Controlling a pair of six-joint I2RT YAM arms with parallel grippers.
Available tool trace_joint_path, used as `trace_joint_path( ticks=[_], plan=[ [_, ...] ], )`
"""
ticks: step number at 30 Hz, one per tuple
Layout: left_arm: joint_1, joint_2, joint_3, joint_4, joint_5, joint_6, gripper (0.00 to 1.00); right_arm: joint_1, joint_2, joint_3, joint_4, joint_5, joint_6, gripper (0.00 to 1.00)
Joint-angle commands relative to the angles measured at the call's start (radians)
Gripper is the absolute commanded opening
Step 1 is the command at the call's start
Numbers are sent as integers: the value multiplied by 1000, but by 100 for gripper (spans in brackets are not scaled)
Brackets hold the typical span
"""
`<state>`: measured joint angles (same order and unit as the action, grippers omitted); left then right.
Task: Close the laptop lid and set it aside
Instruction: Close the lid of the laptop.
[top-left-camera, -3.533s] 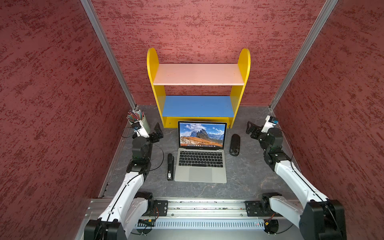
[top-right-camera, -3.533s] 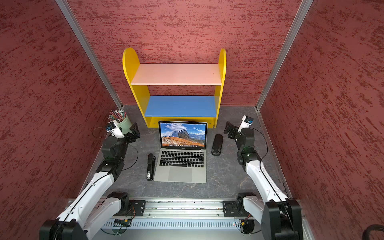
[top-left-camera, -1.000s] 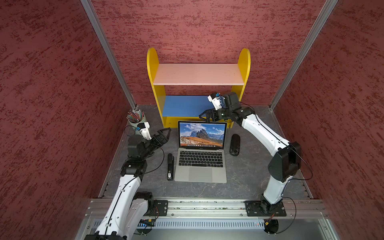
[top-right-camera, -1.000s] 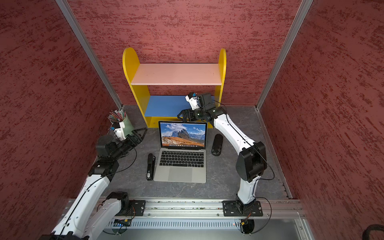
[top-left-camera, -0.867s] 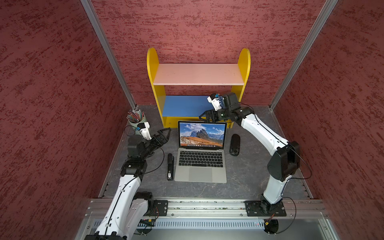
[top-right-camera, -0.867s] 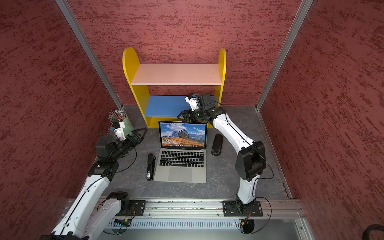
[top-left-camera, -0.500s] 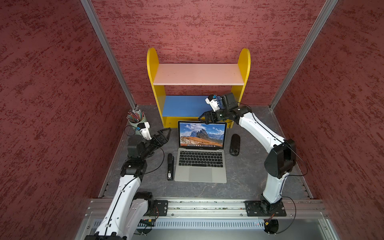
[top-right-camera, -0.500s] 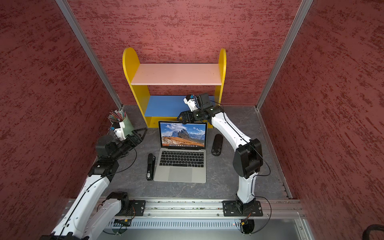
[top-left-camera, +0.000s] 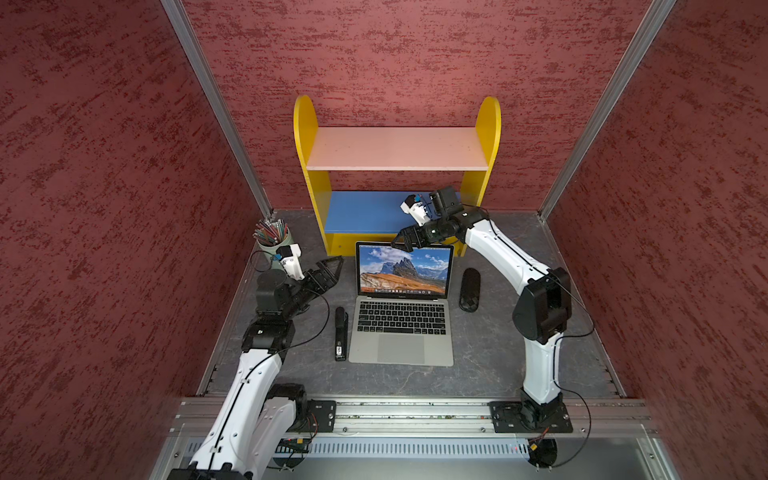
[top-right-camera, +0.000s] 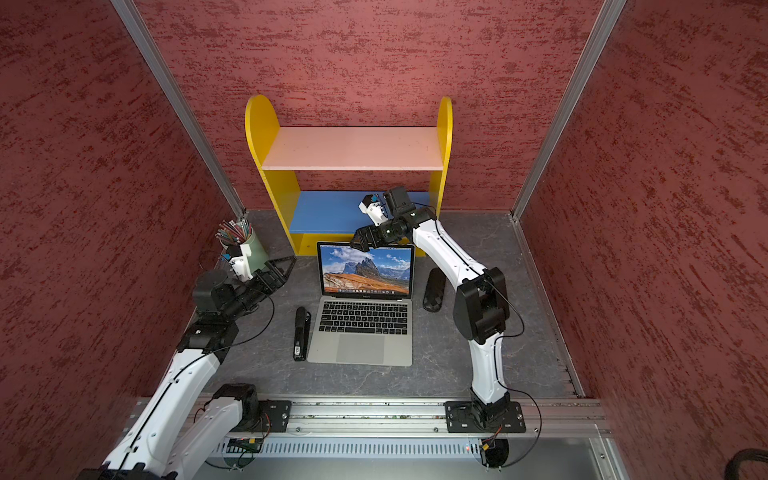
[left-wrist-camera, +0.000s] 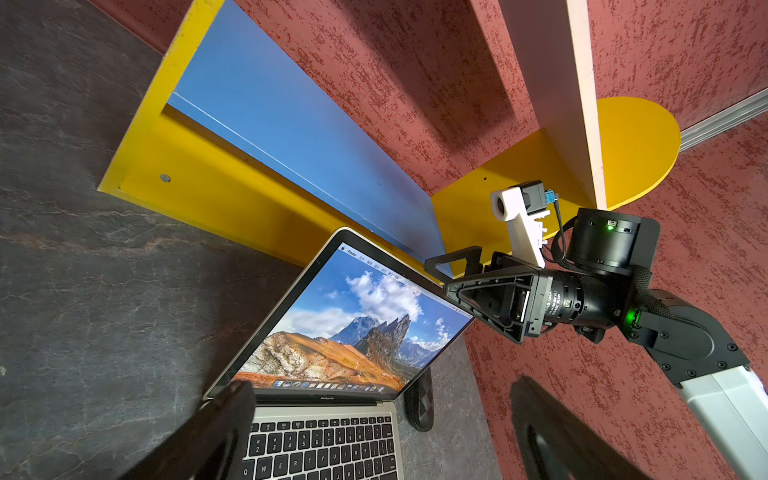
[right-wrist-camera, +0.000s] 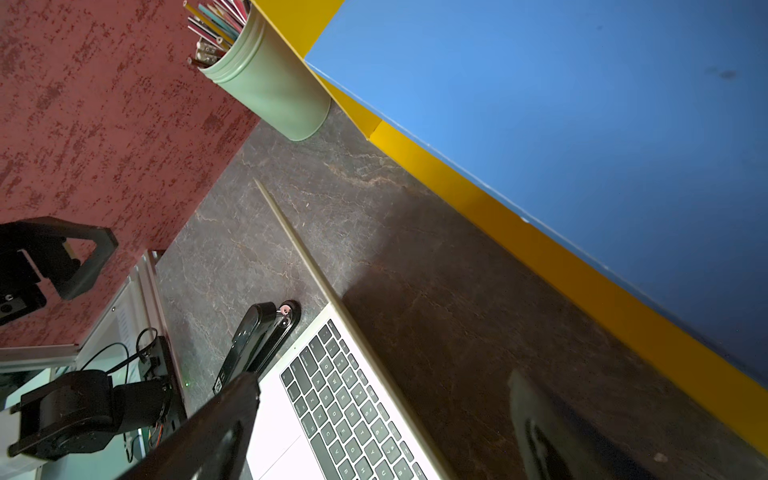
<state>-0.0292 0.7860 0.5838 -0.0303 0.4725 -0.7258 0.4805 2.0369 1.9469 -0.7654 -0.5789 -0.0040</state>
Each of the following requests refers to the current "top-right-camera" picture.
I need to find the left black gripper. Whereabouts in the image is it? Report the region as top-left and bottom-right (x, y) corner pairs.
(223, 256), (298, 320)

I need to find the silver laptop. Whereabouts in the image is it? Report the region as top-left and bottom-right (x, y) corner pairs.
(307, 242), (415, 367)

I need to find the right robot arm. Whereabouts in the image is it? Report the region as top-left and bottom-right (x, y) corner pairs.
(350, 197), (511, 429)

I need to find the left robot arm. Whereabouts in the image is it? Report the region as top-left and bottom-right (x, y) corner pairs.
(78, 256), (296, 479)

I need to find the green pencil cup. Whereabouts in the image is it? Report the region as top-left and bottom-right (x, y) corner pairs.
(244, 232), (269, 274)

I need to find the coloured pencils bundle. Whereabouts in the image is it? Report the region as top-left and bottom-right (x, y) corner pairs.
(216, 219), (253, 247)

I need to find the black stapler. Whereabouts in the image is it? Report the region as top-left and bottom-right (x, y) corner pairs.
(293, 307), (311, 362)

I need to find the yellow pink blue shelf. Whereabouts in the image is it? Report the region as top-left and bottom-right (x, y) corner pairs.
(244, 95), (453, 256)

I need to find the black glasses case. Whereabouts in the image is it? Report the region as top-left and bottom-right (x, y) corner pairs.
(422, 267), (446, 313)

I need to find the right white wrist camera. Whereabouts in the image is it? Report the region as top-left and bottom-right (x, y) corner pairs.
(358, 194), (389, 226)

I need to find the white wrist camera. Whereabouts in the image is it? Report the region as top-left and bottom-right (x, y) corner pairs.
(358, 194), (389, 226)
(226, 244), (253, 282)

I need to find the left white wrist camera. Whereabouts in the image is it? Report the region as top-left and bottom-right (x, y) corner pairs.
(226, 244), (253, 282)

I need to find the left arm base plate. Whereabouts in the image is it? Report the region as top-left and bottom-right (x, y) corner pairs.
(233, 400), (293, 435)

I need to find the aluminium mounting rail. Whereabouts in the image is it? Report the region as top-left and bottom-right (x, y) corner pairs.
(259, 393), (613, 438)

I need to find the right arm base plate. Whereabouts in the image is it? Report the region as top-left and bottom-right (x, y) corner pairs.
(444, 399), (527, 434)

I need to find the left aluminium corner post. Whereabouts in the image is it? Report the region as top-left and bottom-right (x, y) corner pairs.
(111, 0), (247, 218)

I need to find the aluminium corner post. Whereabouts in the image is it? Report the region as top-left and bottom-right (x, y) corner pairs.
(512, 0), (627, 223)
(111, 0), (247, 218)

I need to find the right aluminium corner post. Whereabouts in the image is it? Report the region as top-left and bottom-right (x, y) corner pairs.
(512, 0), (627, 223)

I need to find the black cable bundle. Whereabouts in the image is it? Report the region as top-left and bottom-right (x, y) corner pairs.
(724, 448), (768, 480)

